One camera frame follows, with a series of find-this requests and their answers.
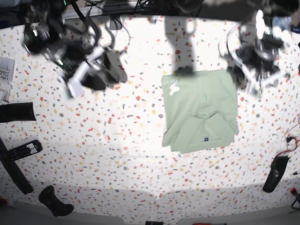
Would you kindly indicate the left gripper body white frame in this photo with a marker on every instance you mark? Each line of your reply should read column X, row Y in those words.
column 255, row 72

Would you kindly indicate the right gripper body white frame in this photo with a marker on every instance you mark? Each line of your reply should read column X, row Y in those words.
column 103, row 68

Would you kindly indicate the green T-shirt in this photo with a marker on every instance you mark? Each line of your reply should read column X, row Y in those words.
column 200, row 110

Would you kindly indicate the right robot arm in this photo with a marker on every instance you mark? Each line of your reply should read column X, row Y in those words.
column 58, row 30

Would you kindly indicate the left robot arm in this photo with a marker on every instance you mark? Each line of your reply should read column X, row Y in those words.
column 253, row 51

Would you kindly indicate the grey table clamp block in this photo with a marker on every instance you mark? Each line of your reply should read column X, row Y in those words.
column 115, row 23

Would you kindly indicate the black cylinder sleeve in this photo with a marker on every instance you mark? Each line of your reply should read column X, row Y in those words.
column 17, row 112

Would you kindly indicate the black TV remote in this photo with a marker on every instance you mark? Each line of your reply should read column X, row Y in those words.
column 25, row 150

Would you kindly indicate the red connector plug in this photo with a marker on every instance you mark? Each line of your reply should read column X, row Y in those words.
column 293, row 191

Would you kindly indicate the long black bar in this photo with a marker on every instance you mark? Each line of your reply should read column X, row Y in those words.
column 13, row 170

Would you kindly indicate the black handle right side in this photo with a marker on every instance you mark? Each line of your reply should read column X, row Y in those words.
column 277, row 171

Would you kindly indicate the black handle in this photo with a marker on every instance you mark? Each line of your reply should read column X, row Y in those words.
column 57, row 207
column 277, row 171

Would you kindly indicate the black handle bottom left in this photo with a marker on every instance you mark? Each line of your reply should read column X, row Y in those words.
column 57, row 207

